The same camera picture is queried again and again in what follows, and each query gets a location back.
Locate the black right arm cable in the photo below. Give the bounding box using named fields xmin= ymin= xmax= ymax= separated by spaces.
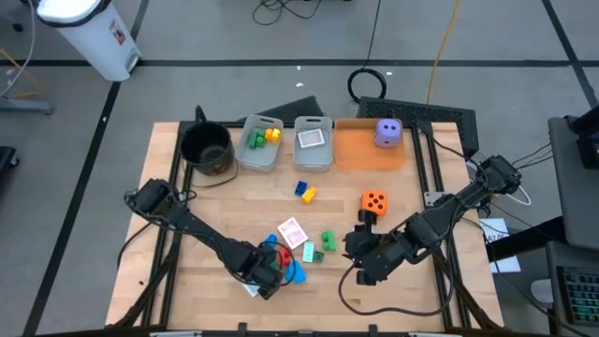
xmin=337 ymin=224 xmax=456 ymax=318

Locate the black pumpkin face bucket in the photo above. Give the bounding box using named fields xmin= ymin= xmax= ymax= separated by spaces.
xmin=180 ymin=105 xmax=243 ymax=190

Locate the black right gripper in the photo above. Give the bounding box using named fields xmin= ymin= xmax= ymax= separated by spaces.
xmin=343 ymin=209 xmax=400 ymax=286

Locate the orange plastic tray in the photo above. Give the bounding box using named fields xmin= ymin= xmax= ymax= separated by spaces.
xmin=332 ymin=117 xmax=408 ymax=173

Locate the grey stand base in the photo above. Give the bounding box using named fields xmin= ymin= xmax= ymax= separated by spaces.
xmin=0 ymin=95 xmax=55 ymax=116

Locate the purple foam die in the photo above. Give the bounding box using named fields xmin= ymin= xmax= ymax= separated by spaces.
xmin=373 ymin=118 xmax=403 ymax=150

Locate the silver mounting bracket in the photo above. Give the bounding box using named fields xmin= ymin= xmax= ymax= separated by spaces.
xmin=423 ymin=190 xmax=445 ymax=209

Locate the black monitor stand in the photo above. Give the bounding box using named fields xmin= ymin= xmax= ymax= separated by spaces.
xmin=564 ymin=104 xmax=599 ymax=170

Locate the black floor object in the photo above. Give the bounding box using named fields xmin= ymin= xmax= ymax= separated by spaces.
xmin=0 ymin=145 xmax=21 ymax=182

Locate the light blue toy block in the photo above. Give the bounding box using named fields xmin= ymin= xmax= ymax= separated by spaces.
xmin=284 ymin=260 xmax=308 ymax=285

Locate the black coiled cable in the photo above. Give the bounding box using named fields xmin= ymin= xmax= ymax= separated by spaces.
xmin=345 ymin=0 xmax=388 ymax=105

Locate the white bordered playing card box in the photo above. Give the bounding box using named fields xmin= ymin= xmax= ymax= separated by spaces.
xmin=297 ymin=127 xmax=326 ymax=150

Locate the orange foam die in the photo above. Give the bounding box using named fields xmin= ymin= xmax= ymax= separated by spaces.
xmin=359 ymin=188 xmax=389 ymax=218

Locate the white paper sheet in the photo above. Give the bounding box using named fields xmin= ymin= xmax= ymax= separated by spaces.
xmin=477 ymin=216 xmax=522 ymax=274

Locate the black perforated panel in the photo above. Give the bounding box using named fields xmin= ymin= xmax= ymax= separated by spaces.
xmin=356 ymin=95 xmax=480 ymax=158

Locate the red patterned playing card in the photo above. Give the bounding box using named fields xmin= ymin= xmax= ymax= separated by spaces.
xmin=276 ymin=216 xmax=309 ymax=250

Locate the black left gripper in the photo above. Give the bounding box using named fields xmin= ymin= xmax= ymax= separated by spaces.
xmin=235 ymin=240 xmax=288 ymax=302

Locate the white trash can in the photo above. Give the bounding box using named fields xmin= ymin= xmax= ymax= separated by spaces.
xmin=36 ymin=0 xmax=142 ymax=83

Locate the yellow hanging cable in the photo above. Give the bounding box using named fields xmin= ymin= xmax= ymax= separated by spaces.
xmin=425 ymin=0 xmax=463 ymax=106

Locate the black keyboard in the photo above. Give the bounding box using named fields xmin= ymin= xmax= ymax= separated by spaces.
xmin=555 ymin=265 xmax=599 ymax=328

